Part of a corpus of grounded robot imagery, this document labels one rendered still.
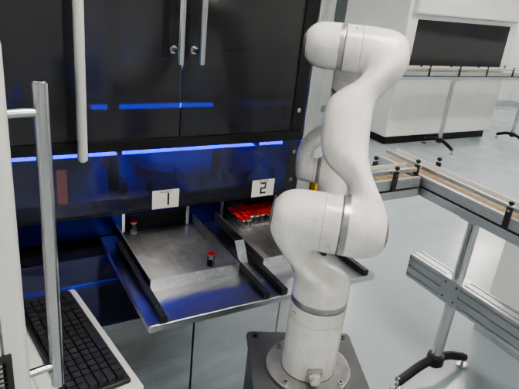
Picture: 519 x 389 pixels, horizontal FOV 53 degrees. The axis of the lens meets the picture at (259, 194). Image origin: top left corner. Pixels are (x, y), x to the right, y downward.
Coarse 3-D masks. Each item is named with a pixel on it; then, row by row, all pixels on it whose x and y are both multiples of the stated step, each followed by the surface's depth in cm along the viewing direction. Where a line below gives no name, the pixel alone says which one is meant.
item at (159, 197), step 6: (156, 192) 154; (162, 192) 155; (168, 192) 156; (174, 192) 157; (156, 198) 154; (162, 198) 155; (174, 198) 157; (156, 204) 155; (162, 204) 156; (174, 204) 158
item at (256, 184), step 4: (260, 180) 171; (264, 180) 172; (268, 180) 172; (272, 180) 173; (256, 184) 171; (260, 184) 171; (264, 184) 172; (268, 184) 173; (272, 184) 174; (252, 188) 170; (256, 188) 171; (264, 188) 173; (268, 188) 174; (272, 188) 174; (252, 192) 171; (256, 192) 172; (268, 192) 174; (272, 192) 175; (252, 196) 172; (256, 196) 173
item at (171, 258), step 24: (192, 216) 173; (120, 240) 156; (144, 240) 159; (168, 240) 161; (192, 240) 163; (216, 240) 157; (144, 264) 146; (168, 264) 148; (192, 264) 149; (216, 264) 150
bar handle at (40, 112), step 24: (48, 96) 80; (48, 120) 81; (48, 144) 82; (48, 168) 84; (48, 192) 85; (48, 216) 87; (48, 240) 88; (48, 264) 90; (48, 288) 92; (48, 312) 94; (48, 336) 97
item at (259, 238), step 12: (216, 216) 176; (228, 228) 169; (252, 228) 174; (264, 228) 175; (252, 240) 167; (264, 240) 167; (252, 252) 156; (264, 252) 160; (276, 252) 161; (264, 264) 151; (276, 264) 153
